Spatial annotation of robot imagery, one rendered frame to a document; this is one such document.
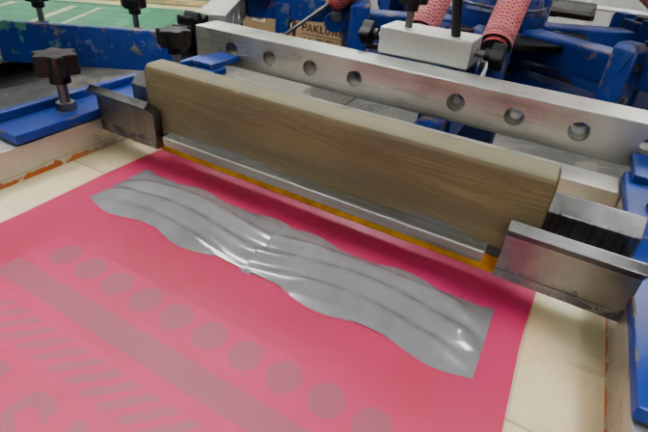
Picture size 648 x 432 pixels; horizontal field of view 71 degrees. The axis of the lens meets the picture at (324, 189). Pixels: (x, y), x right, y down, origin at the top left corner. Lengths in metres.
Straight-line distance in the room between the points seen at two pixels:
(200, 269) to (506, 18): 0.61
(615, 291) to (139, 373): 0.30
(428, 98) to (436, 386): 0.37
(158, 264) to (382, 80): 0.36
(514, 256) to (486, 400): 0.10
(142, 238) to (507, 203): 0.29
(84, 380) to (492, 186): 0.29
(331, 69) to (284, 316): 0.38
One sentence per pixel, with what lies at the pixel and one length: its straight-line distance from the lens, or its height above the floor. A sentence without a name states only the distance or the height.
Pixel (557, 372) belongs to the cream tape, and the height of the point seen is 0.96.
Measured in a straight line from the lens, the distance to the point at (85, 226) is 0.44.
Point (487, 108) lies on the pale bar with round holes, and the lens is 0.57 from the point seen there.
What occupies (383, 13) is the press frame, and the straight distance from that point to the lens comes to 1.09.
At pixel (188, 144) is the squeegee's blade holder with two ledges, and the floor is 1.00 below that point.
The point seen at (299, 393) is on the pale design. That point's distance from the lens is 0.29.
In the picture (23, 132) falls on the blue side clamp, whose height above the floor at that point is 1.00.
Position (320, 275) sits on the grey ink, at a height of 0.96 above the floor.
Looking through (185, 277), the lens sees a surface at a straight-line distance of 0.36.
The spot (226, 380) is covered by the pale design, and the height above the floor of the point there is 0.96.
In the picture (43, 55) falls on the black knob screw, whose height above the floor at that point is 1.06.
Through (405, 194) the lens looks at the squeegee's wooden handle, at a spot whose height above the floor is 1.01.
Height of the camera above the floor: 1.20
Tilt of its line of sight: 31 degrees down
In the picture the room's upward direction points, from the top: 5 degrees clockwise
